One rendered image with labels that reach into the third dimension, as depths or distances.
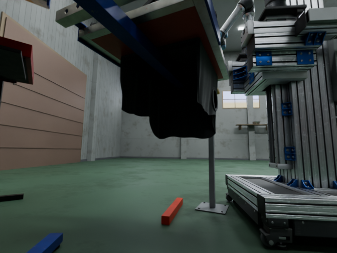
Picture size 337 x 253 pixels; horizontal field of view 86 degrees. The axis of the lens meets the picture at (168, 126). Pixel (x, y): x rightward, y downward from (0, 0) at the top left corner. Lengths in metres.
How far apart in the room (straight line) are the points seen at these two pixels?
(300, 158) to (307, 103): 0.35
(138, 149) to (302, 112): 9.54
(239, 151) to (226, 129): 1.38
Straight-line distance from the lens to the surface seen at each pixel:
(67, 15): 0.99
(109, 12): 0.70
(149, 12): 0.81
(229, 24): 2.07
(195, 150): 10.13
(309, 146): 1.44
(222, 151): 10.31
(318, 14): 1.32
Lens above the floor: 0.44
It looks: 8 degrees up
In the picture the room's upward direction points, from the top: 1 degrees clockwise
